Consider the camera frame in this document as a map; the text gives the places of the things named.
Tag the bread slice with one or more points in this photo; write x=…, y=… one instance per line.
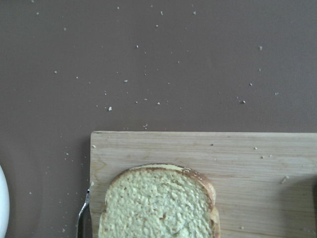
x=160, y=201

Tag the white round plate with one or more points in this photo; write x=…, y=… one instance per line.
x=4, y=204

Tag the wooden cutting board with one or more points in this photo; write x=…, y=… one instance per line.
x=266, y=183

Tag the metal knife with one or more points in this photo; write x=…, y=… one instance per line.
x=80, y=221

